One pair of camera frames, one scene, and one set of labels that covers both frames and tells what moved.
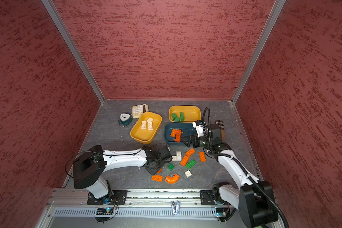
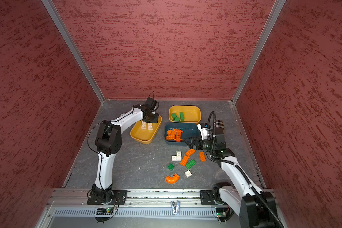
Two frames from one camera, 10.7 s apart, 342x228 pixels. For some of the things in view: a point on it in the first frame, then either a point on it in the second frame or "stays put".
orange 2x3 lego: x=173 y=133 stays put
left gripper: x=152 y=171 -> x=155 y=120
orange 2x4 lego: x=157 y=177 -> x=171 y=137
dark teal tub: x=188 y=128 stays put
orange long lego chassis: x=178 y=135 stays put
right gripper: x=190 y=138 stays put
